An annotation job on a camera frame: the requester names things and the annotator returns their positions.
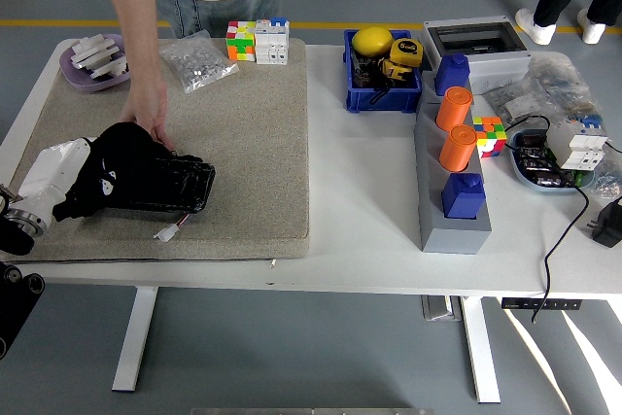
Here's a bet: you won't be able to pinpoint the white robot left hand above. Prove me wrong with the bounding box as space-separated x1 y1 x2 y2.
17 136 98 225

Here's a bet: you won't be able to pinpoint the person's right hand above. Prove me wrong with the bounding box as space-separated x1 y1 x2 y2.
119 81 177 152

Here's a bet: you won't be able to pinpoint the black rag with white print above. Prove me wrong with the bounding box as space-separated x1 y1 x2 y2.
52 121 169 223

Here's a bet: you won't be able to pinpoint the black panel with wire connector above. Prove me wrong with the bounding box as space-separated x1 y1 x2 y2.
121 150 217 243

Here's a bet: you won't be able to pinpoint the black table control panel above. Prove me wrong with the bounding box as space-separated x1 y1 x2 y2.
501 296 583 310

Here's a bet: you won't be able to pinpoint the white T-shaped plastic piece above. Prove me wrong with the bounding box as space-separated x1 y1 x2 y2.
86 52 130 80

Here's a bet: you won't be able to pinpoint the clear bag of metal nuts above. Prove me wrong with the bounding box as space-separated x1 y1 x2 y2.
157 29 240 94

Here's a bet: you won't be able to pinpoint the purple tray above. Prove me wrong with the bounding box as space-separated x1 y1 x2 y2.
58 33 132 94

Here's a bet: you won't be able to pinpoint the long white plastic bar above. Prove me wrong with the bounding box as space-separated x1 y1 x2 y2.
70 43 121 69

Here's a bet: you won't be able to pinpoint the grey-brown mat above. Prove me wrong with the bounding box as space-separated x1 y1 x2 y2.
0 37 311 263

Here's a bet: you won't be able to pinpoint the large multicolour puzzle cube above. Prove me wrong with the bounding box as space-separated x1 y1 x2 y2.
225 19 258 62

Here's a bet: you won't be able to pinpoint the white breaker block, blue tab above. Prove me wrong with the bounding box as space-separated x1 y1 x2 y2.
254 16 291 65

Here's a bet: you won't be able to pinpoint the white table leg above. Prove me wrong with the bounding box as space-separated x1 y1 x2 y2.
111 286 159 393
459 295 501 405

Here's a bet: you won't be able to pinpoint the dark jar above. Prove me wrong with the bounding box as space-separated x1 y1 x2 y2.
349 50 384 90

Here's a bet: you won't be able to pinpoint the yellow round ball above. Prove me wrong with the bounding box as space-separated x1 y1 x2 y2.
350 25 395 57

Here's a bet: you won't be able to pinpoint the blue plastic bin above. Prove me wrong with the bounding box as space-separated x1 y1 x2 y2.
343 28 423 115

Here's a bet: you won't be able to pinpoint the yellow and black tape measure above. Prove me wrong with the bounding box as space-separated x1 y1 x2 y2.
378 57 413 88

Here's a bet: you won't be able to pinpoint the yellow tape measure, black disc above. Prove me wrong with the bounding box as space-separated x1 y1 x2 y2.
389 38 425 71

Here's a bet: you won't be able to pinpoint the orange cylinder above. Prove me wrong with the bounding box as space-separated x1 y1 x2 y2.
435 86 474 133
438 124 478 173

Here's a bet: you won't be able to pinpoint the blue square block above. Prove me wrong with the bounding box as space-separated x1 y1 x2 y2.
440 173 487 221
433 52 471 97

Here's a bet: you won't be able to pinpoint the grey stepped holder block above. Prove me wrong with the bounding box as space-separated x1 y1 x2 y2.
413 69 492 255

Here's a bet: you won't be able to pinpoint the small multicolour puzzle cube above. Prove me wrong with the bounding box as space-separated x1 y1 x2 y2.
471 116 508 159

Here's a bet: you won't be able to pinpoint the grey box under table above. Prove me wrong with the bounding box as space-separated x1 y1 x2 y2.
421 294 463 323

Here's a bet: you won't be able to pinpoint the clear bag of grey parts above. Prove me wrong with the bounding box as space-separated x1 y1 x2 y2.
483 78 548 125

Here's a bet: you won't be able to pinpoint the light blue bowl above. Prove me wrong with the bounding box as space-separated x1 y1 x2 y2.
507 128 602 196

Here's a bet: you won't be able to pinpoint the black modules in bowl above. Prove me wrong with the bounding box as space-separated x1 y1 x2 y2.
513 131 578 189

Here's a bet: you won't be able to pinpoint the clear bag of electronic parts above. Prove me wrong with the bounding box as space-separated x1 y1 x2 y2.
527 52 608 120

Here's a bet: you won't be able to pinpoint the white breaker with blue tabs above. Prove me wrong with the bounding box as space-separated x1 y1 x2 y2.
546 116 608 173

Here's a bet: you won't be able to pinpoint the clear bag of small rings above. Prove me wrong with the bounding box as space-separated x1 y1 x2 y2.
590 152 622 202

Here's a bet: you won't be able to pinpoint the black power adapter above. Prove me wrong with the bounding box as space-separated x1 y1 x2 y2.
587 198 622 249

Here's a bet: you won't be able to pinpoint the grey electrical enclosure box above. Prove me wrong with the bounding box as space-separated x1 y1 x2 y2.
420 15 532 95

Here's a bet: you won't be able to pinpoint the black power cable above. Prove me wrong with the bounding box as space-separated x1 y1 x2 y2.
503 115 592 325

